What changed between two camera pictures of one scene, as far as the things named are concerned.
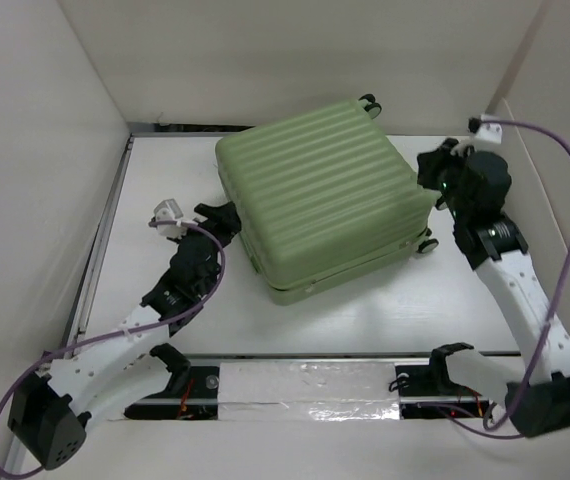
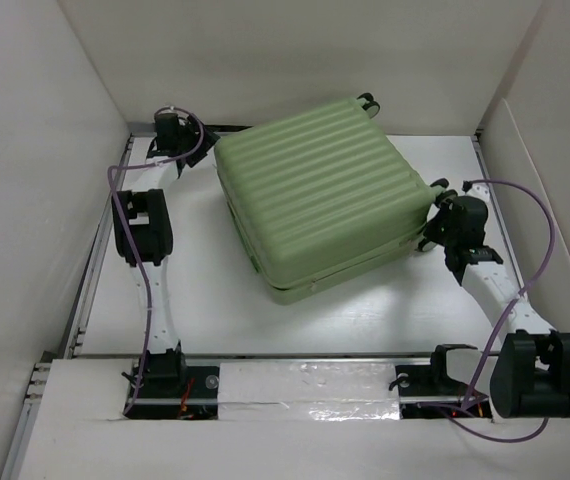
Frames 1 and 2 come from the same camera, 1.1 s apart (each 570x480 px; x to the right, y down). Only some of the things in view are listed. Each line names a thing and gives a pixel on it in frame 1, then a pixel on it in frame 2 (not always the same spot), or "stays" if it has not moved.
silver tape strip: [308, 391] stays
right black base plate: [421, 396] stays
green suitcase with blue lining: [323, 198] stays
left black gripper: [220, 220] → [211, 139]
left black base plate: [200, 402] stays
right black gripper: [429, 162] → [429, 229]
